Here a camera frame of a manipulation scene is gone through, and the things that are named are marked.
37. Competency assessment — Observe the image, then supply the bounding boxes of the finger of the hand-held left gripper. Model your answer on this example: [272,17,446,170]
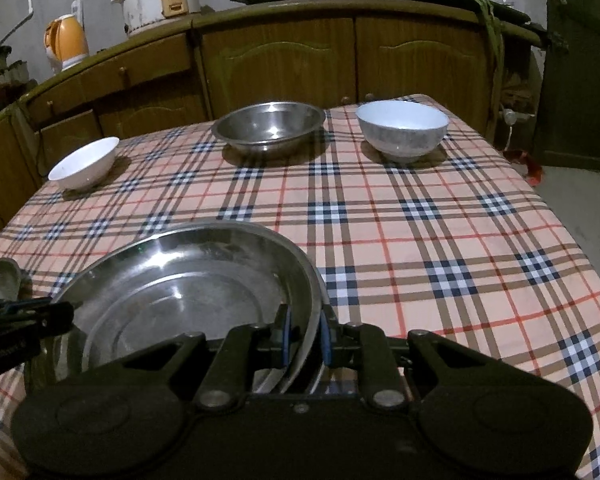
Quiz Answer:
[30,301,76,341]

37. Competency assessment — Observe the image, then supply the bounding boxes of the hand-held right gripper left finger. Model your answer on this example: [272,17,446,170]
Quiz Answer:
[121,304,295,409]

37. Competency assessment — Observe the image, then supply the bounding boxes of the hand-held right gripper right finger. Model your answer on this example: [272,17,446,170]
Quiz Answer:
[320,306,487,409]

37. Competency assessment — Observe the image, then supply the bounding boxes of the white plate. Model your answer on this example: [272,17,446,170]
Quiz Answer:
[252,366,326,396]

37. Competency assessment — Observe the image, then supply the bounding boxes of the small stainless steel bowl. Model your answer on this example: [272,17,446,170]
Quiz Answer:
[0,258,23,302]

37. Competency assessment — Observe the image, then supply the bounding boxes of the small white bowl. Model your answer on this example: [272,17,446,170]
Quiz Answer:
[47,136,120,191]

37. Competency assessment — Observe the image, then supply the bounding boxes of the wide stainless steel bowl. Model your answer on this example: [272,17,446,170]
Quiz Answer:
[211,101,326,155]

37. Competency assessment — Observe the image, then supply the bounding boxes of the large white bowl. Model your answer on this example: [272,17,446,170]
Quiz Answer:
[356,100,450,163]

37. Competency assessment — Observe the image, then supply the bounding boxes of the plaid tablecloth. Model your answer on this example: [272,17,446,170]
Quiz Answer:
[0,92,600,480]

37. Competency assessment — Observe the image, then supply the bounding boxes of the red plastic bag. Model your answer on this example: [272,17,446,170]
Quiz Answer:
[505,150,545,186]

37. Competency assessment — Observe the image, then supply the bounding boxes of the wooden kitchen cabinet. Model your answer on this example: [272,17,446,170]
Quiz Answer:
[0,0,551,251]

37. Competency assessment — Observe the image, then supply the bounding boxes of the orange electric kettle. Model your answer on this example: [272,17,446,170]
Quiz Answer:
[43,15,90,72]

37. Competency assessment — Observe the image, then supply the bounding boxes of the white plug adapter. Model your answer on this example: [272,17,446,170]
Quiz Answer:
[500,107,536,127]

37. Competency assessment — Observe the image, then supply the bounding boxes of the white rice cooker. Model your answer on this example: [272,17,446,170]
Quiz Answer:
[111,0,204,38]

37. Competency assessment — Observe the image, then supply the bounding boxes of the dark green door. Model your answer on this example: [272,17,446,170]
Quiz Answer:
[532,0,600,171]

